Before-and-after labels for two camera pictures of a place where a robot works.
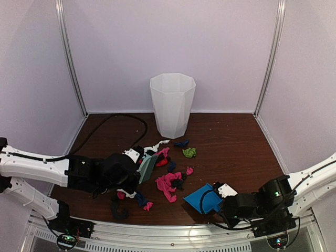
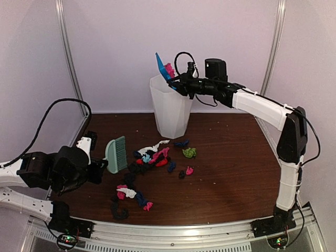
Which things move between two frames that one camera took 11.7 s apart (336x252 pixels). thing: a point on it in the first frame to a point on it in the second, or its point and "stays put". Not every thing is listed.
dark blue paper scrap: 181,144 stays put
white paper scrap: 127,195 stays put
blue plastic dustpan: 210,200 to 163,70
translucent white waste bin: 172,95 stays put
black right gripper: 231,222 to 183,85
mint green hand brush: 146,167 to 116,156
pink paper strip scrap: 165,151 stays put
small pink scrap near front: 148,205 stays put
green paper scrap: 189,153 stays put
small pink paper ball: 189,171 stays put
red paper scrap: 162,163 stays put
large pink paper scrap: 164,183 to 170,70
